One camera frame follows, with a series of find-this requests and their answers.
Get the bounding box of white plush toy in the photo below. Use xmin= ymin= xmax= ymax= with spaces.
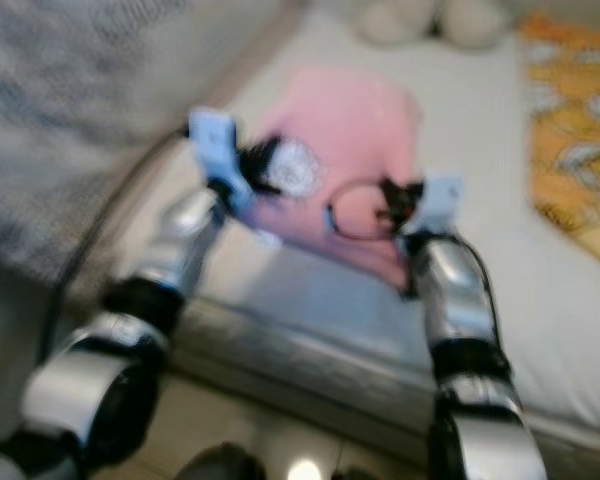
xmin=355 ymin=0 xmax=443 ymax=47
xmin=440 ymin=0 xmax=513 ymax=51

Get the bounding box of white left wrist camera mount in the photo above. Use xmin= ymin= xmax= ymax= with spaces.
xmin=187 ymin=105 xmax=247 ymax=213

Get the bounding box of dark left robot leg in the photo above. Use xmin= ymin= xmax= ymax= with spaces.
xmin=198 ymin=443 xmax=277 ymax=480

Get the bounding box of pink printed pillow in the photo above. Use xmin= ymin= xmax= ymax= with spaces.
xmin=235 ymin=65 xmax=427 ymax=297

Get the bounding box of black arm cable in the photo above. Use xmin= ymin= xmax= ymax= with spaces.
xmin=38 ymin=124 xmax=193 ymax=363
xmin=327 ymin=178 xmax=506 ymax=331

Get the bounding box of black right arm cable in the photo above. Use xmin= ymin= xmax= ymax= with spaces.
xmin=327 ymin=178 xmax=506 ymax=331

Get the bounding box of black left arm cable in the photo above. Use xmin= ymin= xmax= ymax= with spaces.
xmin=38 ymin=124 xmax=193 ymax=363

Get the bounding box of white quilted mattress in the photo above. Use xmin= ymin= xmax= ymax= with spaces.
xmin=110 ymin=10 xmax=600 ymax=463

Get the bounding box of yellow egg print blanket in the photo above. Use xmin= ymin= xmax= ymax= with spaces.
xmin=515 ymin=10 xmax=600 ymax=277

